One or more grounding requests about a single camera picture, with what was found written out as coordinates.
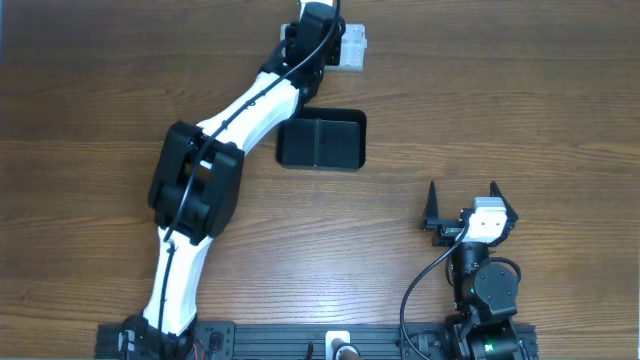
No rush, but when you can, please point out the black tray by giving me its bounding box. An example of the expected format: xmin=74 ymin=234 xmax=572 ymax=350
xmin=276 ymin=106 xmax=368 ymax=173

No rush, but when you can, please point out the mounting rail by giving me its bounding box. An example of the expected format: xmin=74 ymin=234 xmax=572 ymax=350
xmin=94 ymin=319 xmax=539 ymax=360

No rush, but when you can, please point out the black cable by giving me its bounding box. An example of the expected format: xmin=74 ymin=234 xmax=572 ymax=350
xmin=162 ymin=0 xmax=344 ymax=242
xmin=398 ymin=224 xmax=471 ymax=359

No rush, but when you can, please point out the white test tube rack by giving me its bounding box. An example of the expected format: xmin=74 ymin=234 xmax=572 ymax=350
xmin=280 ymin=22 xmax=369 ymax=73

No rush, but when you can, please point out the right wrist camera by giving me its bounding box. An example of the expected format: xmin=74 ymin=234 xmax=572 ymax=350
xmin=459 ymin=195 xmax=509 ymax=245

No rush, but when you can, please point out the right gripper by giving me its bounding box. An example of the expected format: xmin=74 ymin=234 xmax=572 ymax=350
xmin=422 ymin=180 xmax=520 ymax=247

